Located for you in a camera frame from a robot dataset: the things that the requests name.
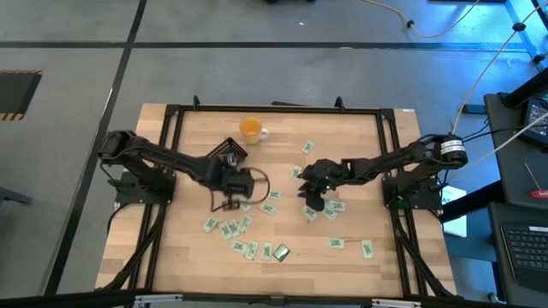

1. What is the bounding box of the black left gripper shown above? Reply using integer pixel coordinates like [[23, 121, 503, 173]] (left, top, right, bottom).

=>
[[213, 164, 256, 211]]

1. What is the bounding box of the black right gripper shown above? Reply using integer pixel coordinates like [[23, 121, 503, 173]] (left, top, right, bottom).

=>
[[298, 159, 346, 212]]

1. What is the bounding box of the shiny green foil packet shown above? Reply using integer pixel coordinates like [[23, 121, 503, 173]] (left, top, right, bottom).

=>
[[272, 243, 292, 263]]

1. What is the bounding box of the black mesh plastic basket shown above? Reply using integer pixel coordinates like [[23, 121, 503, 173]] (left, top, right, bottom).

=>
[[206, 136, 249, 163]]

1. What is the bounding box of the yellow and white mug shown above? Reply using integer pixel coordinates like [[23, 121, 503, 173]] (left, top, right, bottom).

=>
[[238, 115, 271, 145]]

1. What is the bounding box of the white paper sheet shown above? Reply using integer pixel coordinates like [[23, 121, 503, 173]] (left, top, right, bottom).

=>
[[440, 184, 468, 239]]

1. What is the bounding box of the black side desk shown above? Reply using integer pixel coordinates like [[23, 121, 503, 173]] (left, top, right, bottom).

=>
[[483, 92, 548, 308]]

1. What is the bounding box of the black laptop keyboard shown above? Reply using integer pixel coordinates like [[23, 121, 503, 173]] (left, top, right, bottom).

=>
[[499, 224, 548, 294]]

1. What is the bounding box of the grey chair base leg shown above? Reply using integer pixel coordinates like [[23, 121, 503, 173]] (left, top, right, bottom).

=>
[[0, 186, 34, 206]]

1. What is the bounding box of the black hazard-striped floor hatch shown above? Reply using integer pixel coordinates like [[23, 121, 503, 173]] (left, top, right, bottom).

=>
[[0, 68, 44, 122]]

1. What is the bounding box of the black aluminium table frame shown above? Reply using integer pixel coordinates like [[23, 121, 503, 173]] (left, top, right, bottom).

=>
[[96, 94, 466, 300]]

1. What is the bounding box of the silver metal bracket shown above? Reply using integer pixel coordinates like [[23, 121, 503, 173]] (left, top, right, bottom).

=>
[[133, 293, 184, 305], [371, 298, 423, 308]]

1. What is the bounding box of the black camera mount beam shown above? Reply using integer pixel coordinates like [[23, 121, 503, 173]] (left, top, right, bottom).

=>
[[0, 288, 548, 308]]

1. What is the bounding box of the yellow extension cord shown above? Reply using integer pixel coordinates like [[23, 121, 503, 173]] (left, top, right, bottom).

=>
[[362, 0, 480, 39]]

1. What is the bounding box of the white cable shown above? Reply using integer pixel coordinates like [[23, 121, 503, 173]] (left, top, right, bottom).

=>
[[473, 111, 548, 166]]

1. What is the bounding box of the red-handled screwdriver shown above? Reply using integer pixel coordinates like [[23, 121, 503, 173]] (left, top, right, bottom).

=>
[[524, 162, 548, 200]]

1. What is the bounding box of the yellow hanging power cord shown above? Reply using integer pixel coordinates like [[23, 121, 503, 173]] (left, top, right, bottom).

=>
[[451, 0, 548, 134]]

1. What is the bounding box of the blue metal frame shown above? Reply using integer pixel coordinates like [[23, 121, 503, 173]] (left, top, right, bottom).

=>
[[504, 0, 548, 72]]

